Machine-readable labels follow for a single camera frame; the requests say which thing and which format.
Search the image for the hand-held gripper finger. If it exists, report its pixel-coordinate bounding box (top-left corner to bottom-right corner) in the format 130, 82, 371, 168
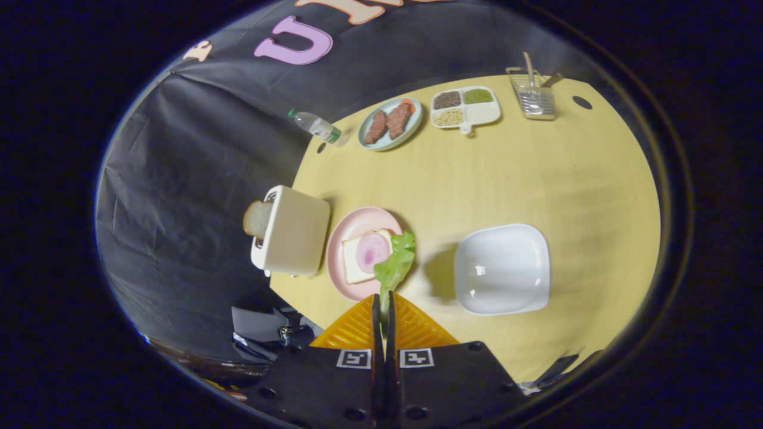
386, 291, 525, 429
241, 293, 382, 429

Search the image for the green lettuce leaf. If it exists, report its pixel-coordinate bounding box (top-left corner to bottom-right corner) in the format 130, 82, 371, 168
374, 231, 417, 316

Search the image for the toasted bread slice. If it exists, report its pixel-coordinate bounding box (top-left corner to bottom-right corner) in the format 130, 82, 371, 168
243, 200, 274, 240

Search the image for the white bread slice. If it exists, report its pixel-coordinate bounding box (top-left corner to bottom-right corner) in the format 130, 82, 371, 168
342, 229, 394, 285

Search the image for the pink ham slice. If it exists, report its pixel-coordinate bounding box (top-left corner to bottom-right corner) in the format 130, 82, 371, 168
356, 232, 391, 273

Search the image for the pink round plate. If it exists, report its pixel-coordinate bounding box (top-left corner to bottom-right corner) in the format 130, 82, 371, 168
325, 207, 406, 302

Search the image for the white toaster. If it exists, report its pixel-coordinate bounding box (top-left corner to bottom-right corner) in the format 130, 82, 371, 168
250, 185, 331, 278

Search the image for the white square plate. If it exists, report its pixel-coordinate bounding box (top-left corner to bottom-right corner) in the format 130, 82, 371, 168
454, 223, 551, 316

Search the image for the light blue oval plate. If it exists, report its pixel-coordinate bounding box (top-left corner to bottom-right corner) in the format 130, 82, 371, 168
358, 97, 423, 151

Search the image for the brown meat piece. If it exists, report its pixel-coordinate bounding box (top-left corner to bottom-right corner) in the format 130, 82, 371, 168
364, 110, 389, 145
386, 102, 413, 141

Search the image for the clear plastic water bottle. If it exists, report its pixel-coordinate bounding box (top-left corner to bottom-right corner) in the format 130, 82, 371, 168
287, 108, 343, 147

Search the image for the white divided bean tray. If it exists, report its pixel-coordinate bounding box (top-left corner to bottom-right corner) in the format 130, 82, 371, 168
430, 86, 501, 135

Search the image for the clear utensil holder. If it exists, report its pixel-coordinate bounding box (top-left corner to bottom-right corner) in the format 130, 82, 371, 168
506, 67, 557, 121

